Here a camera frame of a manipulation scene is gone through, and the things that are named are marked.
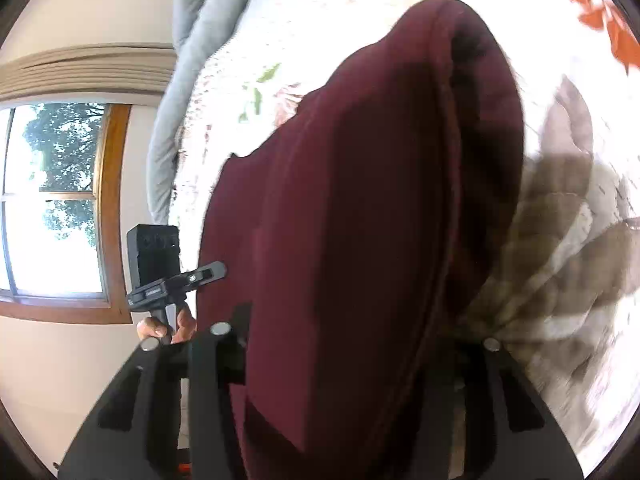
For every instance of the person's left hand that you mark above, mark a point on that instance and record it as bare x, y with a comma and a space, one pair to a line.
186, 327

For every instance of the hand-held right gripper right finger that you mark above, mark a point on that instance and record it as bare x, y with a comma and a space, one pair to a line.
500, 385

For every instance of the maroon pants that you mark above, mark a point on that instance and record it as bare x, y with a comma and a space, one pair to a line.
350, 210

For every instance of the floral quilted bedspread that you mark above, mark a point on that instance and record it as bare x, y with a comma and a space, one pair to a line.
575, 210

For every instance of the light grey comforter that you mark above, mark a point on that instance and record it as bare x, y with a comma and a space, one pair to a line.
200, 25

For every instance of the beige curtain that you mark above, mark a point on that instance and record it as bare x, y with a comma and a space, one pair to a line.
85, 70

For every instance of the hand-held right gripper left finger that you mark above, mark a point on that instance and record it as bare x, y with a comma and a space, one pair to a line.
234, 352

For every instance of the wooden framed window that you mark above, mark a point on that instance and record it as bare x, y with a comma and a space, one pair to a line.
50, 240

